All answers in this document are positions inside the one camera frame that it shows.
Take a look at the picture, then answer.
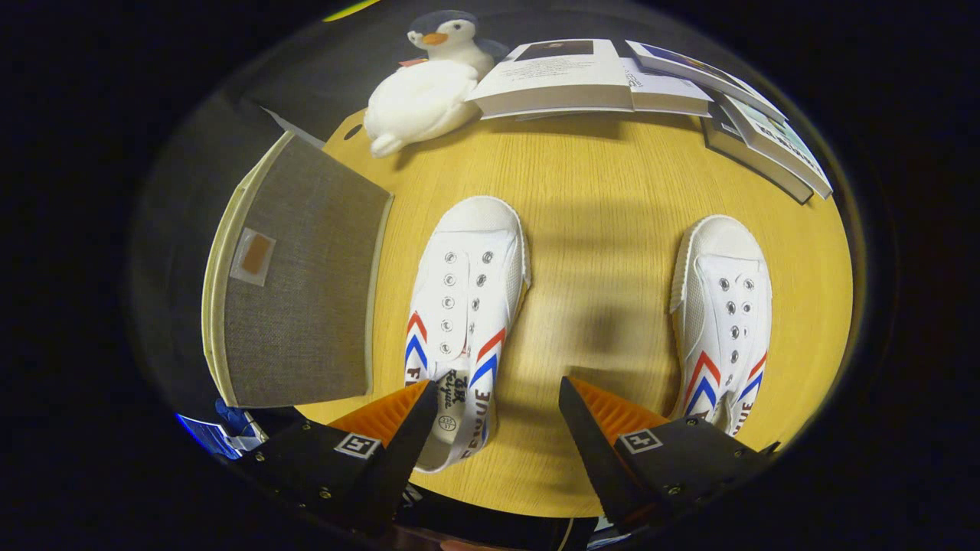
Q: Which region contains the plain white book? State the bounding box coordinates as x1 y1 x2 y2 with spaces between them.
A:
620 57 713 117

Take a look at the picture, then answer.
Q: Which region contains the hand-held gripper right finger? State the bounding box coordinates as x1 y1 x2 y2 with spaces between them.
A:
557 375 782 529

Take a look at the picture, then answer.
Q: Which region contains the blue cloth object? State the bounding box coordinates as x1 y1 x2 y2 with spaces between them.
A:
214 398 253 433

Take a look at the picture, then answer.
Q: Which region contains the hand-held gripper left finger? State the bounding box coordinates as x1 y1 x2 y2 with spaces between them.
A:
230 380 439 536

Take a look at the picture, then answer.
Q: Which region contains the penguin plush toy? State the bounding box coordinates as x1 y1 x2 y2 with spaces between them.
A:
398 9 510 77

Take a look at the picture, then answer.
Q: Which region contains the white canvas shoe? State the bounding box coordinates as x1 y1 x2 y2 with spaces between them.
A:
669 214 773 437
403 196 531 474

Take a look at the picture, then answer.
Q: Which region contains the white book with portrait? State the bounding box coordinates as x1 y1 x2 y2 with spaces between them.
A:
465 38 636 121

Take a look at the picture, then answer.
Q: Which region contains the book with blue picture cover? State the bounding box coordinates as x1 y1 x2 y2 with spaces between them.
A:
626 40 788 123

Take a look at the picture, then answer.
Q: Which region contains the book with pale green cover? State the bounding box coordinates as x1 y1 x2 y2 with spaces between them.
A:
720 93 834 200

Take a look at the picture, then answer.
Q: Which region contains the grey fabric storage box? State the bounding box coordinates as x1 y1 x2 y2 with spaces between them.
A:
201 130 395 409

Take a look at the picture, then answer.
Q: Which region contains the white plush toy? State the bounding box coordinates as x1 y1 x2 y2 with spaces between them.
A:
363 60 482 159

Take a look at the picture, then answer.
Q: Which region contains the blue lit monitor screen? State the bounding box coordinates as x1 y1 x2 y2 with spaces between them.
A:
175 412 265 460

